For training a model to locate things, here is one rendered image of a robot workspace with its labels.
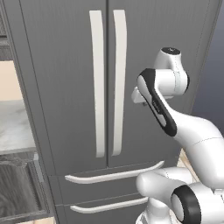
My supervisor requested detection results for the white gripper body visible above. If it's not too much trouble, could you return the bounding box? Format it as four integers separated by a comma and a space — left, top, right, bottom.
130, 86, 149, 107

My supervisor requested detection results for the grey fridge door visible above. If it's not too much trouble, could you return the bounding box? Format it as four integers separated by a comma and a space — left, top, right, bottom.
107, 0, 223, 170
17, 0, 109, 177

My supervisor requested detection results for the grey fridge drawer front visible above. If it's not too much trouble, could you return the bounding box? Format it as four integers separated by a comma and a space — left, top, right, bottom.
47, 163, 182, 207
55, 192, 151, 224

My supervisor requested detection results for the grey fridge casing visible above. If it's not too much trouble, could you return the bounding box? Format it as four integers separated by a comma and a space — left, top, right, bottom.
0, 0, 66, 224

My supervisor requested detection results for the dark wood cupboard door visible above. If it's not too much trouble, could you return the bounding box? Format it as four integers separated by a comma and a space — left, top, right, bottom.
0, 156, 51, 223

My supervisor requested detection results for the long white door handle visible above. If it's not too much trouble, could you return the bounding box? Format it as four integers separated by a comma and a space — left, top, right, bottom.
111, 9, 128, 158
88, 10, 106, 158

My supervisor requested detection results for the white drawer handle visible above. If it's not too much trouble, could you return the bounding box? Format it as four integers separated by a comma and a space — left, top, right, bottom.
64, 160, 165, 185
69, 196, 150, 214

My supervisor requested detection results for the dark wood wall cupboard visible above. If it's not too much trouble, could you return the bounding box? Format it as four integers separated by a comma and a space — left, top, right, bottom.
0, 0, 14, 61

